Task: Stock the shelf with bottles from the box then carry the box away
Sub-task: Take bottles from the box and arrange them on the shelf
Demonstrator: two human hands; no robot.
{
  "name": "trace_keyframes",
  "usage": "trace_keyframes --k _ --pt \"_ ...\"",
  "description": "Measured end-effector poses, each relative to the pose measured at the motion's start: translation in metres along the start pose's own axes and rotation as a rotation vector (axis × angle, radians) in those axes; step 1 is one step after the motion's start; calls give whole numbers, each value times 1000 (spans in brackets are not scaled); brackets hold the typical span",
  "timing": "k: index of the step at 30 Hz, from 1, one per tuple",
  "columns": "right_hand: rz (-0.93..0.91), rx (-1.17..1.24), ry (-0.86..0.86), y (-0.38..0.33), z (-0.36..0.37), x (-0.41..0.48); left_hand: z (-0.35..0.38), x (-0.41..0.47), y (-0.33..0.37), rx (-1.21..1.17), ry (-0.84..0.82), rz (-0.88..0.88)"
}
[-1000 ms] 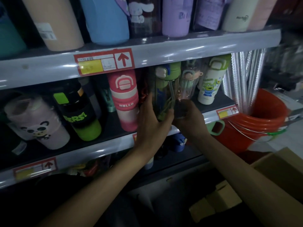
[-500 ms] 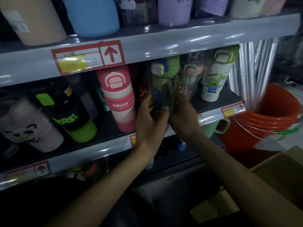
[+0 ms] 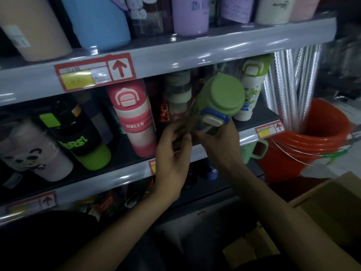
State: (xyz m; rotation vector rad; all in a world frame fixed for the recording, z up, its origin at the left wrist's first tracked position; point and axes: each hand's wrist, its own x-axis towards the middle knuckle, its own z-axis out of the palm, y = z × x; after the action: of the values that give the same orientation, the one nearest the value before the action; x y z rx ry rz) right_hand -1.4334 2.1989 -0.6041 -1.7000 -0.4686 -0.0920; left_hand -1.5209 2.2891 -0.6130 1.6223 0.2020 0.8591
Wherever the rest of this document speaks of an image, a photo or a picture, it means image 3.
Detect clear bottle with green lid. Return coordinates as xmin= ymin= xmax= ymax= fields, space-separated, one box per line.
xmin=175 ymin=73 xmax=246 ymax=139

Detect grey shelf with large label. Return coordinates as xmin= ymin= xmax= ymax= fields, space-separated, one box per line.
xmin=0 ymin=17 xmax=338 ymax=106

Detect grey shelf with small labels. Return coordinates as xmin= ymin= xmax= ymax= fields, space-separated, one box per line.
xmin=0 ymin=121 xmax=285 ymax=227

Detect lilac printed tumbler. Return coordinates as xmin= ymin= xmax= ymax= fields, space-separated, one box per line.
xmin=218 ymin=0 xmax=256 ymax=25

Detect white panda print bottle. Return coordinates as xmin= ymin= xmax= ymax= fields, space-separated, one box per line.
xmin=0 ymin=116 xmax=74 ymax=182

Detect clear cartoon print bottle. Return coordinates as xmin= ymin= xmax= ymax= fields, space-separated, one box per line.
xmin=124 ymin=0 xmax=165 ymax=37

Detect white cartoon bottle green lid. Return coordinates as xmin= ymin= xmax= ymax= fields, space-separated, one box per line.
xmin=234 ymin=55 xmax=272 ymax=122

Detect large red arrow price label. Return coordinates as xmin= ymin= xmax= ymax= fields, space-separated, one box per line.
xmin=55 ymin=53 xmax=137 ymax=92

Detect person's right forearm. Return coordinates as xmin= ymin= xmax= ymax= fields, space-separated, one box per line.
xmin=224 ymin=164 xmax=361 ymax=271

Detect cardboard box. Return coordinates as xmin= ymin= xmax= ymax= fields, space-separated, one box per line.
xmin=223 ymin=172 xmax=361 ymax=269

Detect pale pink tumbler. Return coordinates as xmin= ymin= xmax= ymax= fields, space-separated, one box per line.
xmin=289 ymin=0 xmax=322 ymax=22

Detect green mug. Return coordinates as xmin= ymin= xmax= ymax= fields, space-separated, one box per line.
xmin=241 ymin=139 xmax=268 ymax=164

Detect person's left hand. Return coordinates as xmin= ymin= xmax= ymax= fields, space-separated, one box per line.
xmin=154 ymin=120 xmax=194 ymax=201

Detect stacked clear round containers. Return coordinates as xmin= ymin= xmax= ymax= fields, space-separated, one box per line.
xmin=165 ymin=70 xmax=193 ymax=122

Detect black and green bottle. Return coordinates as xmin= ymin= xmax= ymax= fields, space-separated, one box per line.
xmin=39 ymin=96 xmax=112 ymax=170

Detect blue bottle lid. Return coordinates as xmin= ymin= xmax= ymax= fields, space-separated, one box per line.
xmin=202 ymin=159 xmax=218 ymax=181

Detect light blue tumbler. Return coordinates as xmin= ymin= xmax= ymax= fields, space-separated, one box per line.
xmin=60 ymin=0 xmax=131 ymax=52

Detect purple tumbler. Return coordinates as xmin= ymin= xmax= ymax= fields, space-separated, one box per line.
xmin=171 ymin=0 xmax=211 ymax=36

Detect person's right hand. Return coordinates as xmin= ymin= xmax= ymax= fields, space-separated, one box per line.
xmin=193 ymin=118 xmax=246 ymax=179

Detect red plastic bucket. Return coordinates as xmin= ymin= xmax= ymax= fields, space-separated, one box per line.
xmin=257 ymin=98 xmax=353 ymax=184

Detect beige tumbler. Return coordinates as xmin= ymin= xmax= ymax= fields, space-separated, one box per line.
xmin=0 ymin=0 xmax=73 ymax=62

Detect cream tumbler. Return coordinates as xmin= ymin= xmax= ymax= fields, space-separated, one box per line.
xmin=255 ymin=0 xmax=297 ymax=25

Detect pink striped bottle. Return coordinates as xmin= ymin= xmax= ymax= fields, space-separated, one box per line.
xmin=107 ymin=79 xmax=157 ymax=158

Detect bundle of silver wrapped rolls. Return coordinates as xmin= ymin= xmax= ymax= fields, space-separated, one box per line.
xmin=265 ymin=44 xmax=322 ymax=133

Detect person's left forearm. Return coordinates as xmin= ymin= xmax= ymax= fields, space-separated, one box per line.
xmin=56 ymin=190 xmax=184 ymax=271

